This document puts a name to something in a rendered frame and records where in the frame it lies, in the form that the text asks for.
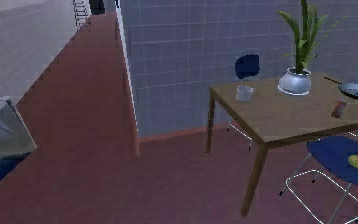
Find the clear glass mug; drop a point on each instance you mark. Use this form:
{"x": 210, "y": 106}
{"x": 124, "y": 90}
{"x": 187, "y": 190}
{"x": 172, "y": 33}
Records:
{"x": 244, "y": 93}

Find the dark frying pan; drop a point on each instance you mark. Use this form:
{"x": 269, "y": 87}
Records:
{"x": 355, "y": 90}

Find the brown wooden table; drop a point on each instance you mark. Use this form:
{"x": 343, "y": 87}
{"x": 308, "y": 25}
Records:
{"x": 287, "y": 115}

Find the black object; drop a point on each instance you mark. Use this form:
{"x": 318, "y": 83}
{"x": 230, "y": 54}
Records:
{"x": 97, "y": 6}

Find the white shelf rack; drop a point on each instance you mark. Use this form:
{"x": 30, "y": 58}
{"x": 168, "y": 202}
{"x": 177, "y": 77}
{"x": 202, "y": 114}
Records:
{"x": 81, "y": 11}

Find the dark brown remote control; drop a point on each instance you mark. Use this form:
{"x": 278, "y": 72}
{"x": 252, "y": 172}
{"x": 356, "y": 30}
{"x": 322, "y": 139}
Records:
{"x": 339, "y": 109}

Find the green plant in silver pot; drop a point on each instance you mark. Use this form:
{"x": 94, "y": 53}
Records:
{"x": 298, "y": 80}

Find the blue chair with metal legs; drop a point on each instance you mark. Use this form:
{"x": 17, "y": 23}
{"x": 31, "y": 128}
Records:
{"x": 333, "y": 156}
{"x": 247, "y": 66}

